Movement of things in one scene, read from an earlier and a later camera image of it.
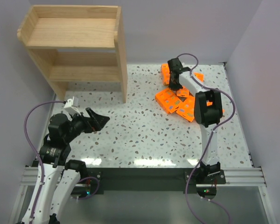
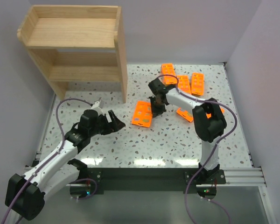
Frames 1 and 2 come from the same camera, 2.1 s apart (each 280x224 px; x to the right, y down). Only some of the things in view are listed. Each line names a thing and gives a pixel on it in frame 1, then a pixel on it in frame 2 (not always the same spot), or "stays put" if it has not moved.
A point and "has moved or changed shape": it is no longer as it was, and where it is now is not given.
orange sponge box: x=168 y=100 has moved or changed shape
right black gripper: x=174 y=78 -> x=157 y=106
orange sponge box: x=165 y=74 stays put
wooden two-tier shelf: x=83 y=43 stays put
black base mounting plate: x=149 y=179 stays put
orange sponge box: x=186 y=110 stays put
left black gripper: x=89 y=120 -> x=108 y=126
